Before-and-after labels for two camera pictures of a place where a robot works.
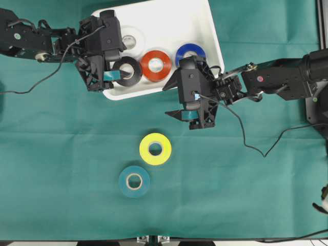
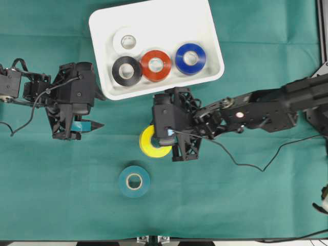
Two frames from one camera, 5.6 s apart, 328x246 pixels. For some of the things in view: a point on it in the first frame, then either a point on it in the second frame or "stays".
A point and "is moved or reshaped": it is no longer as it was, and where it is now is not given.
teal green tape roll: [124, 181] stays
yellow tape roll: [149, 140] is moved or reshaped
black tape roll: [137, 74] stays
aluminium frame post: [322, 14] stays
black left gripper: [100, 40] → [66, 99]
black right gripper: [200, 89] → [178, 121]
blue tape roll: [190, 47] stays
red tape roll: [158, 76] stays
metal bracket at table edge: [160, 239] stays
